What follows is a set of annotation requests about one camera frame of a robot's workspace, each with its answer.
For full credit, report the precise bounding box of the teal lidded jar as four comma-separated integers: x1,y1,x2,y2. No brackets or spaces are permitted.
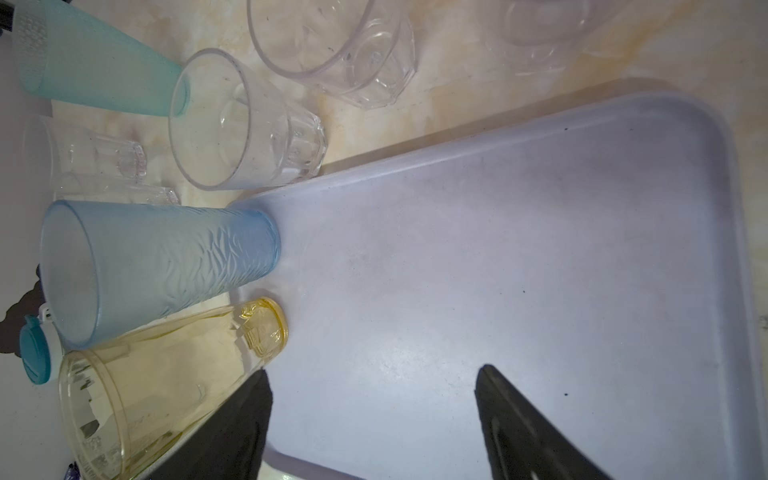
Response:
19,303,64,385

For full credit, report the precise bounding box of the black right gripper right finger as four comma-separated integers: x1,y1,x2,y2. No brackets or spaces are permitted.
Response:
475,364,608,479

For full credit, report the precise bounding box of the teal green plastic cup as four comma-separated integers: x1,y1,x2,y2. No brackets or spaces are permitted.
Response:
6,1,189,117

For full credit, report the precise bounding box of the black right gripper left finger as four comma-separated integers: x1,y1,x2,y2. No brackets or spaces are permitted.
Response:
149,370,273,479

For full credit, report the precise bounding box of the yellow transparent plastic cup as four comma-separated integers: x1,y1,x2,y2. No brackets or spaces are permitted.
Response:
58,297,288,479

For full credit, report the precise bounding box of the clear glass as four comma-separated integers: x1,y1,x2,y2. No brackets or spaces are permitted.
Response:
473,0,628,75
51,173,180,205
36,116,148,184
168,48,327,191
247,0,417,110

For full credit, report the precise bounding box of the lavender plastic tray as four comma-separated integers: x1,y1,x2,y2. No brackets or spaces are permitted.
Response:
234,91,767,479

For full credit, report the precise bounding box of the blue grey tall cup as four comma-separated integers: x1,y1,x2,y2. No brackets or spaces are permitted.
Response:
39,200,281,349

